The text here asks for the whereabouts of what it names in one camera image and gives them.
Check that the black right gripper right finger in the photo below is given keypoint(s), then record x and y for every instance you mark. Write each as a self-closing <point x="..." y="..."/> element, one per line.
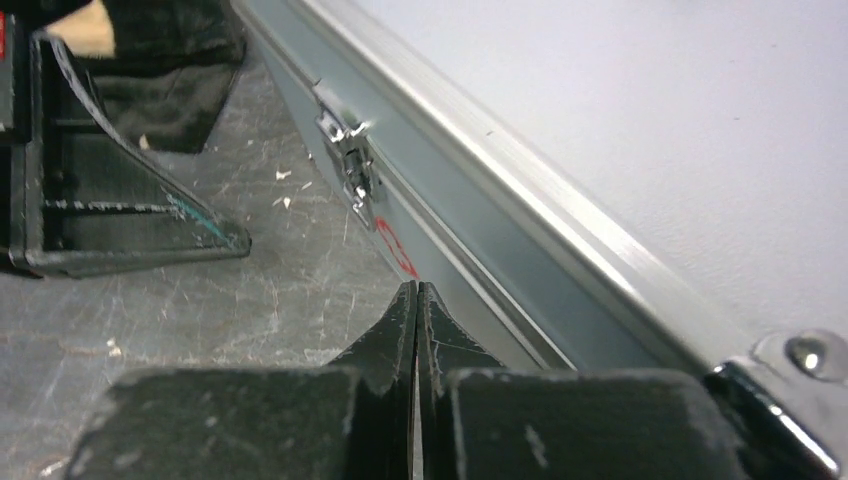
<point x="482" y="420"/>

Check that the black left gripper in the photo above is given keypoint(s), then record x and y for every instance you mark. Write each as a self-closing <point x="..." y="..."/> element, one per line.
<point x="78" y="200"/>

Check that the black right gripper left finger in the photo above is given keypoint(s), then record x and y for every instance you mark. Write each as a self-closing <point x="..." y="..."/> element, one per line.
<point x="351" y="418"/>

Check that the silver metal case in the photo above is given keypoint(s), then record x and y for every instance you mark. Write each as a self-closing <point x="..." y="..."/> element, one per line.
<point x="603" y="185"/>

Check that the black floral velvet cloth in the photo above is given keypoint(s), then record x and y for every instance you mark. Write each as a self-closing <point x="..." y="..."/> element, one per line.
<point x="163" y="70"/>

